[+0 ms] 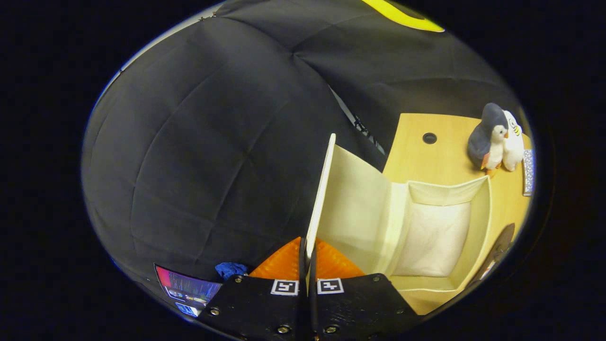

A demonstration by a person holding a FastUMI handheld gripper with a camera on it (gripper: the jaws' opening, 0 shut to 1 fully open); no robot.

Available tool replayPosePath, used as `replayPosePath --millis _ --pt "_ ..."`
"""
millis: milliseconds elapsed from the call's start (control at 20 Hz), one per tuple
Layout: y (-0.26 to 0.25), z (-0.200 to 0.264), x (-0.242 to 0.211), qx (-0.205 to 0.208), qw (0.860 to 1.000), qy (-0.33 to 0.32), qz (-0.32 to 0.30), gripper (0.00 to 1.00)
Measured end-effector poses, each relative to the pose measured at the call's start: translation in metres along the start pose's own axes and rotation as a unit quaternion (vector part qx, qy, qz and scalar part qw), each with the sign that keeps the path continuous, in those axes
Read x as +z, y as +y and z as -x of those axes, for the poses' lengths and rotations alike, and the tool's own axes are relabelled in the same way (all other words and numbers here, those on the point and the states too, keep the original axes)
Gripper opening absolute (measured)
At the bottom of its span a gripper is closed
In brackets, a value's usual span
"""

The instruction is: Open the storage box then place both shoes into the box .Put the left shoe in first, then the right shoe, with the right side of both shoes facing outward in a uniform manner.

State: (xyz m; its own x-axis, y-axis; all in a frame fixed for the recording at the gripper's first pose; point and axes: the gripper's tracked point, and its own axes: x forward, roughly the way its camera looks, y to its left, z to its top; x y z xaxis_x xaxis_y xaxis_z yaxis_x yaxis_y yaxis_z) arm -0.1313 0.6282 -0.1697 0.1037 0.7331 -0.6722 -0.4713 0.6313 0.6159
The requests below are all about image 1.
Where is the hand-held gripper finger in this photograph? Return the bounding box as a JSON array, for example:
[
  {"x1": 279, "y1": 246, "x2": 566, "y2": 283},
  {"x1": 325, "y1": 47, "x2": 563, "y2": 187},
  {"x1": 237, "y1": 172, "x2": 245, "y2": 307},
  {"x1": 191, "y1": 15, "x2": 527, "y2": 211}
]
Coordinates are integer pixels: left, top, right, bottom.
[
  {"x1": 309, "y1": 238, "x2": 422, "y2": 341},
  {"x1": 196, "y1": 237, "x2": 309, "y2": 341}
]

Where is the beige fabric storage box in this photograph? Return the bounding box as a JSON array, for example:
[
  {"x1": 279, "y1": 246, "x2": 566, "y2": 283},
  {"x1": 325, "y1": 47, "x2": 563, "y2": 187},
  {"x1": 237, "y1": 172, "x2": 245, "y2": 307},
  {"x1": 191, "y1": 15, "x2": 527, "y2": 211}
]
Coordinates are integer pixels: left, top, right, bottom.
[{"x1": 305, "y1": 134, "x2": 493, "y2": 317}]

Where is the brown fuzzy shoe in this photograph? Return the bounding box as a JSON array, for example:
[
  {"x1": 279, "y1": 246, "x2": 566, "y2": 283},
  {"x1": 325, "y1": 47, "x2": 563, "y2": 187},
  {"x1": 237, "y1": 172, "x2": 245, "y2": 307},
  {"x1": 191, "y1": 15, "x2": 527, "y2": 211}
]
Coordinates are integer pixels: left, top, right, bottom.
[{"x1": 466, "y1": 223, "x2": 517, "y2": 288}]

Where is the blue cloth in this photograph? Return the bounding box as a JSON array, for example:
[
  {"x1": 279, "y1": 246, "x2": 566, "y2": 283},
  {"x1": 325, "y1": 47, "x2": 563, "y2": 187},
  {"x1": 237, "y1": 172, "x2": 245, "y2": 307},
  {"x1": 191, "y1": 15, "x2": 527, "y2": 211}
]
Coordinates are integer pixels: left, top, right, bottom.
[{"x1": 215, "y1": 262, "x2": 249, "y2": 281}]

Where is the colourful computer screen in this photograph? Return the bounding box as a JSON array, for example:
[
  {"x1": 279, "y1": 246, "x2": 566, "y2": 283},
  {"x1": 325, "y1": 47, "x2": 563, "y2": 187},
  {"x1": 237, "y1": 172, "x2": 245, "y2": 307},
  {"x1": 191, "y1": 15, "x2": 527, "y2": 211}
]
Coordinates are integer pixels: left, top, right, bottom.
[{"x1": 155, "y1": 264, "x2": 223, "y2": 318}]

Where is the grey penguin plush toy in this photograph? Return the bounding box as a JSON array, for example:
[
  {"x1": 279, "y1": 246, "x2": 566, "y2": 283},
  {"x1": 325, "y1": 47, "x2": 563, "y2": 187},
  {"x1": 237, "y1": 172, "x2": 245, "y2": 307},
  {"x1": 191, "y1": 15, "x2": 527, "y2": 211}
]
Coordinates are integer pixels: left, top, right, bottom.
[{"x1": 467, "y1": 103, "x2": 508, "y2": 170}]

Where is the grey patterned white book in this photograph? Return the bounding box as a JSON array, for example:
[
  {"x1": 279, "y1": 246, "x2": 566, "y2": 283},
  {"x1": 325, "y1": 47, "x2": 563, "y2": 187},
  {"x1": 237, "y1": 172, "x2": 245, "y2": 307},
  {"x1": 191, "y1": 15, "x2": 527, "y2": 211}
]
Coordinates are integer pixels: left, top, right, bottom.
[{"x1": 522, "y1": 149, "x2": 536, "y2": 196}]

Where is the white duck plush toy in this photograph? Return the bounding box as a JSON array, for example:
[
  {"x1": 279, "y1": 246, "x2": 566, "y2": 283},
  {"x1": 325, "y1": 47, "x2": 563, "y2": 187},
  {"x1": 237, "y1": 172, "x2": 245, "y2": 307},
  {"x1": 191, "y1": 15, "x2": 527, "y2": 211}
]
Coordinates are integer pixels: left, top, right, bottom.
[{"x1": 502, "y1": 110, "x2": 525, "y2": 172}]

